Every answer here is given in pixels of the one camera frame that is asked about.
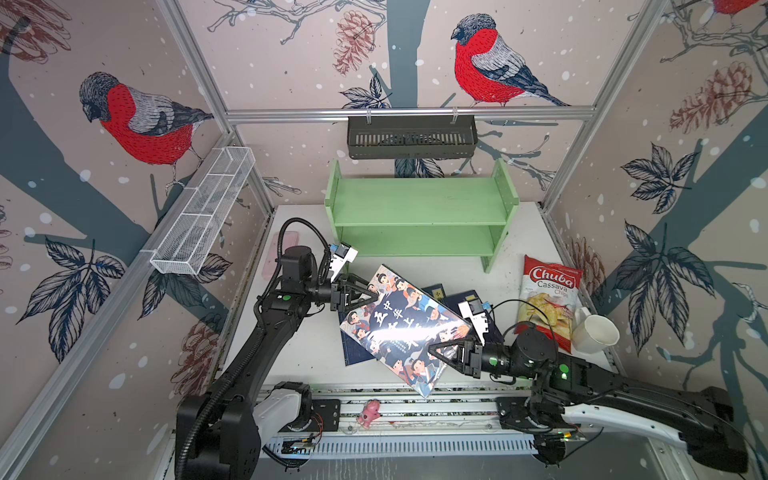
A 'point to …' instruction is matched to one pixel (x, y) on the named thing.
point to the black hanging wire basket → (411, 137)
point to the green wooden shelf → (422, 216)
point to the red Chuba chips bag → (548, 296)
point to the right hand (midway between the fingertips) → (428, 356)
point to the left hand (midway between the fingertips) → (372, 300)
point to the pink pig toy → (370, 413)
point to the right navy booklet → (452, 303)
